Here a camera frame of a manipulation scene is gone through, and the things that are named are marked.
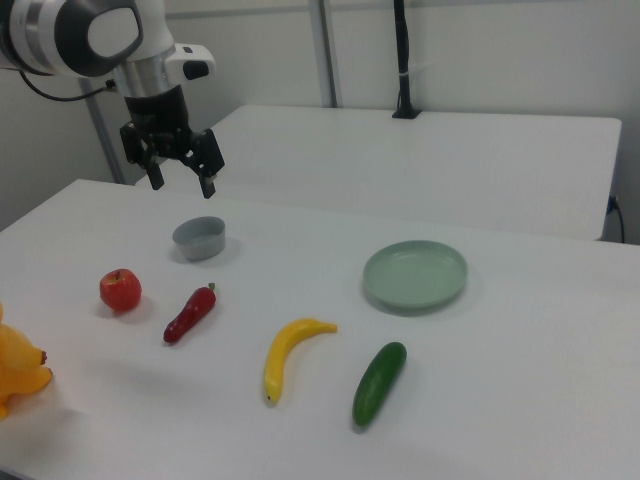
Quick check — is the orange plush toy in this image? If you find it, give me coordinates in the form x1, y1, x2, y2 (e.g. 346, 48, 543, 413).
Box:
0, 299, 54, 421

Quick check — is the red apple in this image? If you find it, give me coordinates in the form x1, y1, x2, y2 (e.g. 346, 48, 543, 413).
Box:
98, 268, 143, 313

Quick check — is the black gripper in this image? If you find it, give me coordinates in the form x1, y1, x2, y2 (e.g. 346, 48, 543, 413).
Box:
119, 85, 225, 200

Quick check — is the green cucumber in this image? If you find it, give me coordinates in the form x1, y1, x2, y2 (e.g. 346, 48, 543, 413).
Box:
352, 341, 408, 428

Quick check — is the grey bowl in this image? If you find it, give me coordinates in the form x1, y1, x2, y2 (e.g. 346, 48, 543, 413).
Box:
172, 215, 227, 262

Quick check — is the black pole with white band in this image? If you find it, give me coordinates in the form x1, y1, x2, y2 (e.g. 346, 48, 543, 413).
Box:
390, 0, 422, 120

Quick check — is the black wall cable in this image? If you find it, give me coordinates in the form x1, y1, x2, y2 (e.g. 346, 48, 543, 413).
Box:
608, 193, 627, 244

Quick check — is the grey partition post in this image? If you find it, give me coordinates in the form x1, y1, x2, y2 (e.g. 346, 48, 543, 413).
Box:
308, 0, 345, 108
79, 77, 126, 185

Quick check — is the pale green plate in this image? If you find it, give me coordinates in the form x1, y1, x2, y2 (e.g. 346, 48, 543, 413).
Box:
362, 240, 469, 308

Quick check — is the red chili pepper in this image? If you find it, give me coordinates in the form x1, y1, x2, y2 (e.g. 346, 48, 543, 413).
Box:
163, 282, 218, 344

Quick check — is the yellow banana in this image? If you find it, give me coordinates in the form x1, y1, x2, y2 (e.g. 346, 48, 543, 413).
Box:
263, 317, 339, 408

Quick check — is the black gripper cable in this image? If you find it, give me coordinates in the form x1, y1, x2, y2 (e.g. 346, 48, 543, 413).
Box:
18, 69, 117, 102

